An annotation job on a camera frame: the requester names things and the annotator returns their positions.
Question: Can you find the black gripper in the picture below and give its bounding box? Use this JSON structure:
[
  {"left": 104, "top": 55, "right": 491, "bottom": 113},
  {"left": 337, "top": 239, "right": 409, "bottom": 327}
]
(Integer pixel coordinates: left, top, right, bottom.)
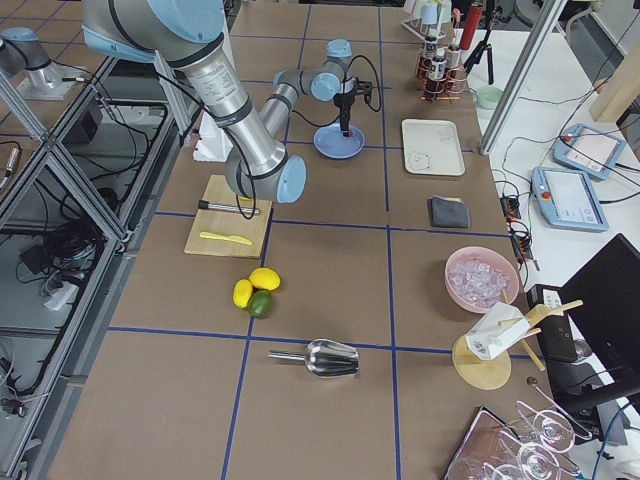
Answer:
[{"left": 333, "top": 78, "right": 373, "bottom": 134}]

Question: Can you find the wooden cutting board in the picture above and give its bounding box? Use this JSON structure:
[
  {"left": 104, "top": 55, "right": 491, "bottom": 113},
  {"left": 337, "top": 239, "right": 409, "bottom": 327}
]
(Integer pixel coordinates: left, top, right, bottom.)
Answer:
[{"left": 184, "top": 175, "right": 272, "bottom": 258}]

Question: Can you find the yellow lemon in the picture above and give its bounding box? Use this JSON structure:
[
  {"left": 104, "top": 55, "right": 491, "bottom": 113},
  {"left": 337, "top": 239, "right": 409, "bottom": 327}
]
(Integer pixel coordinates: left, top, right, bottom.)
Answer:
[
  {"left": 248, "top": 267, "right": 281, "bottom": 291},
  {"left": 232, "top": 279, "right": 254, "bottom": 309}
]

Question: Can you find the blue teach pendant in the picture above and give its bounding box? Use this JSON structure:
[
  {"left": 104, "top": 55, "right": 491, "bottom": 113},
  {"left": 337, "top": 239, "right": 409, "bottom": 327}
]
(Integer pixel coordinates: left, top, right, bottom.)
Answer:
[
  {"left": 531, "top": 167, "right": 609, "bottom": 232},
  {"left": 553, "top": 123, "right": 627, "bottom": 181}
]

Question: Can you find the blue plate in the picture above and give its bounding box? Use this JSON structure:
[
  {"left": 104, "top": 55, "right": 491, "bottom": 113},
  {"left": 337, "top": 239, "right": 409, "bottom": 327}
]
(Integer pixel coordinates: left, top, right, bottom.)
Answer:
[{"left": 313, "top": 123, "right": 365, "bottom": 160}]

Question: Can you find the silver metal scoop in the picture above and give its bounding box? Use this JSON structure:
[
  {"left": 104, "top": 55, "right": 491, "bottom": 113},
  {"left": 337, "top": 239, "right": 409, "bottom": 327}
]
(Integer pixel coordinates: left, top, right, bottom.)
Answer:
[{"left": 268, "top": 339, "right": 360, "bottom": 378}]

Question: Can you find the green small bowl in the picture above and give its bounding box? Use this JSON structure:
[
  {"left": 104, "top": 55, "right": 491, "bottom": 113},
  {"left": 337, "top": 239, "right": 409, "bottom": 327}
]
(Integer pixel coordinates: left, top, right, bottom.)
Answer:
[{"left": 475, "top": 85, "right": 503, "bottom": 110}]

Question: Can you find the yellow plastic knife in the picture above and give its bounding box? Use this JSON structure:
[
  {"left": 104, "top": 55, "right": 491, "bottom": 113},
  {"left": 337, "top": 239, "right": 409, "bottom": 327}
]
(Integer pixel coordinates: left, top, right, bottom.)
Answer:
[{"left": 199, "top": 231, "right": 253, "bottom": 246}]

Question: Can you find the cream rectangular tray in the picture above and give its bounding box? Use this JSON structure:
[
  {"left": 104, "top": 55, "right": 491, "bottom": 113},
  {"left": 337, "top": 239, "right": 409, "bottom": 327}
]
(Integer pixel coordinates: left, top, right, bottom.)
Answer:
[{"left": 401, "top": 119, "right": 465, "bottom": 176}]

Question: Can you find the blue teach pendant near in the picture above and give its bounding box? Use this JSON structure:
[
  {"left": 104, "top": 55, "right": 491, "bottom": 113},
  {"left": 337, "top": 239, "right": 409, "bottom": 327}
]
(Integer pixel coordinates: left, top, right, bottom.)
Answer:
[{"left": 531, "top": 167, "right": 609, "bottom": 232}]

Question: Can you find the black handled knife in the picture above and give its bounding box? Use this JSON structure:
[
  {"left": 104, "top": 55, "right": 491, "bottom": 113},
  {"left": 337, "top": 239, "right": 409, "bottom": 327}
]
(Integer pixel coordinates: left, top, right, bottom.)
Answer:
[{"left": 198, "top": 200, "right": 261, "bottom": 215}]

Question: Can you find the clear glass holder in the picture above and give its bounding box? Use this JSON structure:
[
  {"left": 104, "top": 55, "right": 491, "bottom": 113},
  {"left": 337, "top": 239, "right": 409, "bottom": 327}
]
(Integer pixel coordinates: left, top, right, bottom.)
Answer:
[{"left": 443, "top": 401, "right": 584, "bottom": 479}]

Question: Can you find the yellow lemon upper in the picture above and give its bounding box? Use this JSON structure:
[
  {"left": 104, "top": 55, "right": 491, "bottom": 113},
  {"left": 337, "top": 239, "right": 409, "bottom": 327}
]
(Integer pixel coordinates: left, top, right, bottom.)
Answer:
[{"left": 248, "top": 267, "right": 281, "bottom": 291}]

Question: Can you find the red bottle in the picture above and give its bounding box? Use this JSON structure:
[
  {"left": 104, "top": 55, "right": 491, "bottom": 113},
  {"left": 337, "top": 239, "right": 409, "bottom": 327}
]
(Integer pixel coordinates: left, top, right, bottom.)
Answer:
[{"left": 460, "top": 1, "right": 484, "bottom": 51}]

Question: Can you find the yellow lemon left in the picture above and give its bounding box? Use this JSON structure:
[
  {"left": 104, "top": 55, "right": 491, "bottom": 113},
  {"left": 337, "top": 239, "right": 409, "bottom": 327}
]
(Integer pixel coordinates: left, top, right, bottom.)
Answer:
[{"left": 232, "top": 279, "right": 254, "bottom": 309}]

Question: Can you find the green lime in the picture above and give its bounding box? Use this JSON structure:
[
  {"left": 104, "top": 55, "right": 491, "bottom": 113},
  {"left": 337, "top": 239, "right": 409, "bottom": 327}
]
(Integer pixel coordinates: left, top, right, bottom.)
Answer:
[{"left": 247, "top": 290, "right": 272, "bottom": 318}]

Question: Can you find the round wooden stand base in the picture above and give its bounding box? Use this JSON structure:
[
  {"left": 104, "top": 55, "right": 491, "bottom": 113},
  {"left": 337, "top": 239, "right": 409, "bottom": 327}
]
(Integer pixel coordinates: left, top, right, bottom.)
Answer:
[{"left": 452, "top": 336, "right": 512, "bottom": 391}]

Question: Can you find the blue teach pendant far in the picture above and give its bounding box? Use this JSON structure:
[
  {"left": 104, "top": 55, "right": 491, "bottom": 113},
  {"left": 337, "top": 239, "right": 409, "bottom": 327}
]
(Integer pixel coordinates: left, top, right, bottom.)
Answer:
[{"left": 553, "top": 123, "right": 627, "bottom": 181}]

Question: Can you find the copper bottle rack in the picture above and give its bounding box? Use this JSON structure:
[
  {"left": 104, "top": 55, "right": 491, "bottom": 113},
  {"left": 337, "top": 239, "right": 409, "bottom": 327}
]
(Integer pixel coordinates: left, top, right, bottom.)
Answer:
[{"left": 415, "top": 33, "right": 467, "bottom": 102}]

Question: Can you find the pink bowl of ice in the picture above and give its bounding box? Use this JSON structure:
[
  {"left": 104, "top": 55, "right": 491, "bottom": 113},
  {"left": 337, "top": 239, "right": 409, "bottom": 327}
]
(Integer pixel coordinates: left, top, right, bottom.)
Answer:
[{"left": 444, "top": 246, "right": 520, "bottom": 313}]

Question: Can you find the black tripod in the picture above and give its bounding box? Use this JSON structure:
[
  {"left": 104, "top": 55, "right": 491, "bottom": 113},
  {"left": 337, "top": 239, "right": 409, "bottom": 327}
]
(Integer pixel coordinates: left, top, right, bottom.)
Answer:
[{"left": 463, "top": 0, "right": 496, "bottom": 85}]

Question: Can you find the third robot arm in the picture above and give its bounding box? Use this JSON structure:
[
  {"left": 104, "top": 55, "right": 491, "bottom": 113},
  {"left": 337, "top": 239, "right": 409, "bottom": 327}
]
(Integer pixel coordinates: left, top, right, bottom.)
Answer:
[{"left": 1, "top": 27, "right": 84, "bottom": 101}]

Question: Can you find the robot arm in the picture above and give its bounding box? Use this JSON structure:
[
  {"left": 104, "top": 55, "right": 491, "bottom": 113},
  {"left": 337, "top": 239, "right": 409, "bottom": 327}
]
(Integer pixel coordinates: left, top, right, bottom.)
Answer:
[{"left": 82, "top": 0, "right": 373, "bottom": 203}]

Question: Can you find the black monitor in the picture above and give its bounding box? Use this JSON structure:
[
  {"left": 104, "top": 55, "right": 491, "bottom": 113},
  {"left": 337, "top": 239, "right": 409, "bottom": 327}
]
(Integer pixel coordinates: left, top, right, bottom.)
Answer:
[{"left": 548, "top": 233, "right": 639, "bottom": 413}]

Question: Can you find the aluminium frame post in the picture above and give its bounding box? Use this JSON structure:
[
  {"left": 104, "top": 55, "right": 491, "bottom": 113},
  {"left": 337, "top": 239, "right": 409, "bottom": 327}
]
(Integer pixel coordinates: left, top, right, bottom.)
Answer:
[{"left": 479, "top": 0, "right": 567, "bottom": 155}]

